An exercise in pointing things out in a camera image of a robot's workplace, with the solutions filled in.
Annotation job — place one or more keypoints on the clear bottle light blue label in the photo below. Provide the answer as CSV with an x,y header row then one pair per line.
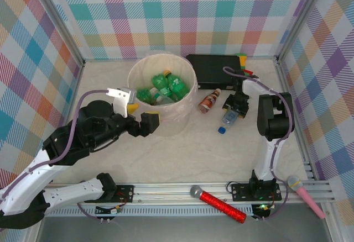
x,y
231,117

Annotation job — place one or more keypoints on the brown Nescafe coffee bottle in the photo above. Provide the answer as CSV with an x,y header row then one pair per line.
x,y
208,102

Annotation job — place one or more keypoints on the cream plastic waste bin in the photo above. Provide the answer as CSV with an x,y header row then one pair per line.
x,y
177,120

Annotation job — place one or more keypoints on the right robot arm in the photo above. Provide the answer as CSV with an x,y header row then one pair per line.
x,y
268,156

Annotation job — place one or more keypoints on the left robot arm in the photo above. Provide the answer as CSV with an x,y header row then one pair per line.
x,y
25,181

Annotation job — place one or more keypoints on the red toy block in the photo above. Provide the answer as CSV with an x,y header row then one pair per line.
x,y
249,72

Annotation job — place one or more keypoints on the black hard case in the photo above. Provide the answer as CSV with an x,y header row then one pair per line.
x,y
210,70

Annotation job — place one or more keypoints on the yellow toy block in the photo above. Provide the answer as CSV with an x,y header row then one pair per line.
x,y
242,60

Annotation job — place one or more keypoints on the small circuit board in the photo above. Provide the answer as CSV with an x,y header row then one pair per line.
x,y
115,210
262,207

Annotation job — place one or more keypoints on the red glitter microphone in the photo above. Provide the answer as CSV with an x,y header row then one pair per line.
x,y
221,203

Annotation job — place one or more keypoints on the pink microphone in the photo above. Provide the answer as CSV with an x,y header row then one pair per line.
x,y
307,197

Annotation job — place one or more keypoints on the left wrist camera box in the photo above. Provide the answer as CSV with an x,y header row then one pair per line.
x,y
121,98

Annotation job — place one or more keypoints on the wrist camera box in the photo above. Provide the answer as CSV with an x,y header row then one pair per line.
x,y
121,98
237,82

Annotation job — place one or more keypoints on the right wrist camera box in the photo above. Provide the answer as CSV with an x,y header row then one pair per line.
x,y
237,82

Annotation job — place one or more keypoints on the aluminium table side rail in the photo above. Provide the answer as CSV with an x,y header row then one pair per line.
x,y
298,120

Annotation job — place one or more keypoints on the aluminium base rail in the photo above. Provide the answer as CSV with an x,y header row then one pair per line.
x,y
166,192

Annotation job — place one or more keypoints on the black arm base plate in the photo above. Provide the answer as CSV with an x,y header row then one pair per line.
x,y
240,192
124,192

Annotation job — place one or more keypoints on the aluminium frame post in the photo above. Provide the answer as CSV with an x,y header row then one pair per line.
x,y
59,21
301,18

